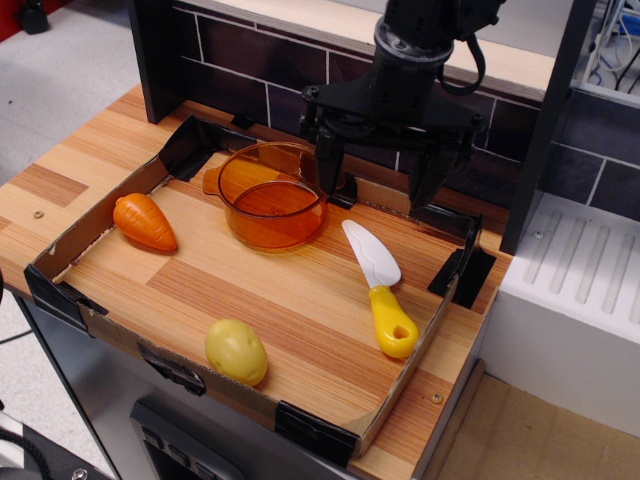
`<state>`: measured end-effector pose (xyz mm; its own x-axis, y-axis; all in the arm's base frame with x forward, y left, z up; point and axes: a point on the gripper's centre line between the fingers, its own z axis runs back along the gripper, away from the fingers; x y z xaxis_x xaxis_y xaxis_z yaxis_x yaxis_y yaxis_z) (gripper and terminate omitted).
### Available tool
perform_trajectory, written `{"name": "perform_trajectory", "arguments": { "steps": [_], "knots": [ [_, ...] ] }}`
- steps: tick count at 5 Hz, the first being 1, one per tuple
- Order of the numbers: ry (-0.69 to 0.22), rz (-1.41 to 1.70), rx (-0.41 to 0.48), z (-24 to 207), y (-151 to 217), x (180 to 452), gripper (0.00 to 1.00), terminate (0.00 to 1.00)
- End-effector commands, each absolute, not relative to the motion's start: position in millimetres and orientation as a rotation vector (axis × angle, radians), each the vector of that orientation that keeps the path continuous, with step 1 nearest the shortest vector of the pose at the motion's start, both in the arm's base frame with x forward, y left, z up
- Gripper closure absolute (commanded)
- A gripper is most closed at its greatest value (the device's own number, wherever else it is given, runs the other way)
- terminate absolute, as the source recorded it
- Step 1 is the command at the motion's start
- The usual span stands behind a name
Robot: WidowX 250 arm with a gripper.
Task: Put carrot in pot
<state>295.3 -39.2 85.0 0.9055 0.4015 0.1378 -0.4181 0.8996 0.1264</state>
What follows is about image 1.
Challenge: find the toy knife yellow handle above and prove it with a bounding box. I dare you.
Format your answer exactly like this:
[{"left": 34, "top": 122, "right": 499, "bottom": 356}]
[{"left": 341, "top": 219, "right": 421, "bottom": 360}]

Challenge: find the yellow toy potato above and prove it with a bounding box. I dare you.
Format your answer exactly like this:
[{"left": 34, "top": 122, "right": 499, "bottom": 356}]
[{"left": 205, "top": 319, "right": 268, "bottom": 387}]

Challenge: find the dark grey shelf post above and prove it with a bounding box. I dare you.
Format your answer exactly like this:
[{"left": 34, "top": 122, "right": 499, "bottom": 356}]
[{"left": 500, "top": 1, "right": 596, "bottom": 255}]

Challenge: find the transparent orange plastic pot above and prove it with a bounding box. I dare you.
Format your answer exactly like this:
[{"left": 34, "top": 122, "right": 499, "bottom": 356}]
[{"left": 202, "top": 142, "right": 328, "bottom": 250}]

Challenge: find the dark grey left post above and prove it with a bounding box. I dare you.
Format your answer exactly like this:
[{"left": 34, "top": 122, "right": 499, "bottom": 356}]
[{"left": 126, "top": 0, "right": 190, "bottom": 124}]

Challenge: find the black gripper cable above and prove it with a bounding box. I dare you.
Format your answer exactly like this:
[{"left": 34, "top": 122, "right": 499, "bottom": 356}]
[{"left": 437, "top": 34, "right": 487, "bottom": 96}]

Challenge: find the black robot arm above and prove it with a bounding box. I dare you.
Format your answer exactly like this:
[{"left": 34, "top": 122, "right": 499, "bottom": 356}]
[{"left": 300, "top": 1, "right": 501, "bottom": 211}]

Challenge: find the orange toy carrot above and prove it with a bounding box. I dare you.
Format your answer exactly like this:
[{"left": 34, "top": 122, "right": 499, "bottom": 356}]
[{"left": 112, "top": 193, "right": 178, "bottom": 251}]

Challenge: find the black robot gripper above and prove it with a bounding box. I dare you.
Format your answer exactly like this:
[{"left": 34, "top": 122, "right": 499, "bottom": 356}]
[{"left": 299, "top": 40, "right": 484, "bottom": 211}]

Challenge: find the white toy sink drainboard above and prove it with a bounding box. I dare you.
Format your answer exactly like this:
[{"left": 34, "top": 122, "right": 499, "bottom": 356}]
[{"left": 480, "top": 194, "right": 639, "bottom": 436}]

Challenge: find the black toy oven panel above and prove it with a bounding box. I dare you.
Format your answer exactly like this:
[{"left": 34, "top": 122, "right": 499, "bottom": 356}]
[{"left": 130, "top": 401, "right": 246, "bottom": 480}]

